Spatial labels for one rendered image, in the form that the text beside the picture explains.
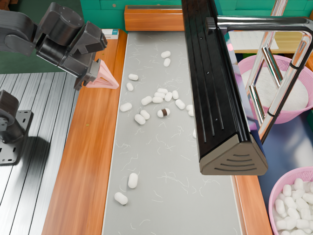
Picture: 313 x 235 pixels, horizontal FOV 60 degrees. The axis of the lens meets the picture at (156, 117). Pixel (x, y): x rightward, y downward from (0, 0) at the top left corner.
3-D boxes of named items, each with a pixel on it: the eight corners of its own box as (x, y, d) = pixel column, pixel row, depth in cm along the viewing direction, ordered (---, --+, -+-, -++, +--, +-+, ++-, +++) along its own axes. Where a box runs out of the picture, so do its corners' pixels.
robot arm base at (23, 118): (24, 94, 84) (1, 95, 83) (4, 148, 71) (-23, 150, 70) (33, 111, 90) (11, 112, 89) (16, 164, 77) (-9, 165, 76)
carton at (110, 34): (101, 39, 100) (100, 34, 99) (102, 33, 102) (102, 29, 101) (117, 39, 100) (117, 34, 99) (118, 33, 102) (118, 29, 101)
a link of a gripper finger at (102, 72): (126, 67, 72) (95, 48, 68) (124, 86, 67) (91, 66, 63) (112, 82, 76) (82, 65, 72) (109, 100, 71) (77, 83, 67)
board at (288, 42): (217, 53, 95) (217, 50, 94) (211, 29, 104) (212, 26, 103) (311, 53, 94) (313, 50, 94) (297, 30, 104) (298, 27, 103)
